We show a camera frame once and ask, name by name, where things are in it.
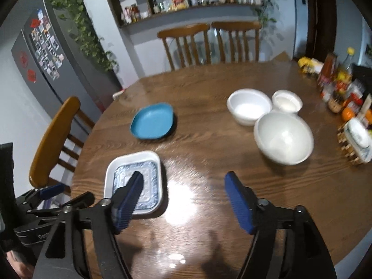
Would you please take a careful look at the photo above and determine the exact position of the small white bowl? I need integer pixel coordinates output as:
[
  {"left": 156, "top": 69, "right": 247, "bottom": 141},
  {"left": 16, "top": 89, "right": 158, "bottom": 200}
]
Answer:
[{"left": 272, "top": 90, "right": 303, "bottom": 114}]

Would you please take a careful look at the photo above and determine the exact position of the blue plate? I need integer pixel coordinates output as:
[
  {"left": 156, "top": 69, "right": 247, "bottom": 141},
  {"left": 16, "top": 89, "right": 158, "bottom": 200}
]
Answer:
[{"left": 130, "top": 102, "right": 175, "bottom": 140}]

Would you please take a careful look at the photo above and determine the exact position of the wooden wall shelf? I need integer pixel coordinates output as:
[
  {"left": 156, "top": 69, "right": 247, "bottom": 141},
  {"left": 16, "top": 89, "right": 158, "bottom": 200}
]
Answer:
[{"left": 100, "top": 0, "right": 265, "bottom": 28}]

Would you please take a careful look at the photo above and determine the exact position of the yellow capped oil bottle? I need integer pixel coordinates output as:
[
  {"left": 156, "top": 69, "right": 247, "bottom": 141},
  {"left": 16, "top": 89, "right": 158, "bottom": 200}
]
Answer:
[{"left": 337, "top": 47, "right": 355, "bottom": 91}]

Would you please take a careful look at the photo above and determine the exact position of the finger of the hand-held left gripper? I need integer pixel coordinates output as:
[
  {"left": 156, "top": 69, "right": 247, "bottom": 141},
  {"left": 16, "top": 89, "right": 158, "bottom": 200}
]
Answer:
[
  {"left": 39, "top": 184, "right": 66, "bottom": 200},
  {"left": 62, "top": 192, "right": 95, "bottom": 208}
]

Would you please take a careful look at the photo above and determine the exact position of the cluster of fridge photo magnets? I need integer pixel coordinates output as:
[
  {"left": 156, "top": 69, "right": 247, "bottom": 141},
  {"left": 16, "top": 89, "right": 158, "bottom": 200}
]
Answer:
[{"left": 30, "top": 9, "right": 65, "bottom": 81}]

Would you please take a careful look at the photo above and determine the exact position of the trailing green plant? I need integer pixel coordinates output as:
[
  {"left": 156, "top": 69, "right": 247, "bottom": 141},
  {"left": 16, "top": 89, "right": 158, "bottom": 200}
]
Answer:
[{"left": 46, "top": 0, "right": 118, "bottom": 72}]

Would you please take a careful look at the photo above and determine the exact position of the medium white bowl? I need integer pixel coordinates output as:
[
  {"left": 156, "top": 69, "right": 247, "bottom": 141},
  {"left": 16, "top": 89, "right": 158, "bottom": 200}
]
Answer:
[{"left": 227, "top": 89, "right": 273, "bottom": 126}]

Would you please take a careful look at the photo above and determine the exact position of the dark wooden door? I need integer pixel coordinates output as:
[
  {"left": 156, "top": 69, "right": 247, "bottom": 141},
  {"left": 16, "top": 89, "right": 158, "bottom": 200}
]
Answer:
[{"left": 305, "top": 0, "right": 338, "bottom": 63}]

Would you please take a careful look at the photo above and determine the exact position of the wooden chair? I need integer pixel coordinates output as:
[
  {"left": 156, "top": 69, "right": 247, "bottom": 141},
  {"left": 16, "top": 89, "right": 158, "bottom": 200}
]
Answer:
[
  {"left": 29, "top": 96, "right": 96, "bottom": 195},
  {"left": 157, "top": 23, "right": 211, "bottom": 71},
  {"left": 212, "top": 21, "right": 262, "bottom": 63}
]

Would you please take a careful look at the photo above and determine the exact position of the brown lidded jar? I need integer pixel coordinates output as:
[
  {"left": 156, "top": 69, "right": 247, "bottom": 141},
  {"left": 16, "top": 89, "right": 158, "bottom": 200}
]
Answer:
[{"left": 328, "top": 94, "right": 344, "bottom": 114}]

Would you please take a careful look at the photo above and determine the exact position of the small leafy plant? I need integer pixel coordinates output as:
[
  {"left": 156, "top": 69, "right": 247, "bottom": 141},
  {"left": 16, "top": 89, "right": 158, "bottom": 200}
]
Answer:
[{"left": 254, "top": 0, "right": 280, "bottom": 53}]

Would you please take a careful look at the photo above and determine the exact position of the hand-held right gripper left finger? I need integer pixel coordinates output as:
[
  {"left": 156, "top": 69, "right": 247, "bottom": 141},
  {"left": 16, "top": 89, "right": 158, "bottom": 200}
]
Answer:
[{"left": 33, "top": 171, "right": 145, "bottom": 279}]

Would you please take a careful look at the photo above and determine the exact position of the red sauce bottle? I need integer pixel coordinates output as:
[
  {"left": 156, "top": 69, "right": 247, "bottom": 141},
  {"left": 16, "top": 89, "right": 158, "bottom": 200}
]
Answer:
[{"left": 318, "top": 53, "right": 338, "bottom": 93}]

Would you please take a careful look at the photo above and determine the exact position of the white square patterned plate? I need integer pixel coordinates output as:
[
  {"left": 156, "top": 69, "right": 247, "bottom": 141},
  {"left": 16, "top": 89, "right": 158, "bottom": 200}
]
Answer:
[{"left": 104, "top": 150, "right": 163, "bottom": 216}]

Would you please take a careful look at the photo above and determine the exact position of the grey refrigerator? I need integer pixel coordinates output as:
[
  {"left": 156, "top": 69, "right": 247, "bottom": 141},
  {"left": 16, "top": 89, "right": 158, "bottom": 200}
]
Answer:
[{"left": 11, "top": 0, "right": 123, "bottom": 123}]

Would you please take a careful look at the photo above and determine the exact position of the large white bowl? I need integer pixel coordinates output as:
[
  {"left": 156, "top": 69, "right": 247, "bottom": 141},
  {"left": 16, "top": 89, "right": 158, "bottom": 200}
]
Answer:
[{"left": 254, "top": 112, "right": 315, "bottom": 166}]

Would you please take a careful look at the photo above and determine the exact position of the yellow snack packet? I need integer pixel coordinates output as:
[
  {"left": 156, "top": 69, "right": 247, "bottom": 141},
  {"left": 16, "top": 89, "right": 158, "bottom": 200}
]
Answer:
[{"left": 298, "top": 56, "right": 324, "bottom": 78}]

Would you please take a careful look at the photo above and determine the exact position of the person's left hand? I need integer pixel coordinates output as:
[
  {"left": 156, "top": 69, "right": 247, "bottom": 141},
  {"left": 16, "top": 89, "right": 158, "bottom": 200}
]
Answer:
[{"left": 6, "top": 250, "right": 35, "bottom": 277}]

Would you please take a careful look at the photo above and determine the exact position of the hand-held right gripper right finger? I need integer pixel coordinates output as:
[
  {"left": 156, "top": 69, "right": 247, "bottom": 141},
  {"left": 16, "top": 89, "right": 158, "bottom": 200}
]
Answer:
[{"left": 224, "top": 171, "right": 338, "bottom": 279}]

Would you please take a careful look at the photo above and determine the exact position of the wooden basket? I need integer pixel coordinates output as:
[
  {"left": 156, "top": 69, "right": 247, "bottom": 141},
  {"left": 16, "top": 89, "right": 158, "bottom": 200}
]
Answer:
[{"left": 337, "top": 119, "right": 372, "bottom": 166}]

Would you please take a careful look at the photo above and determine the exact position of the orange fruit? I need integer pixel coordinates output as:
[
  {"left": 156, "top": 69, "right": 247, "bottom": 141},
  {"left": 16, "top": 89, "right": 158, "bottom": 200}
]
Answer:
[{"left": 341, "top": 108, "right": 357, "bottom": 122}]

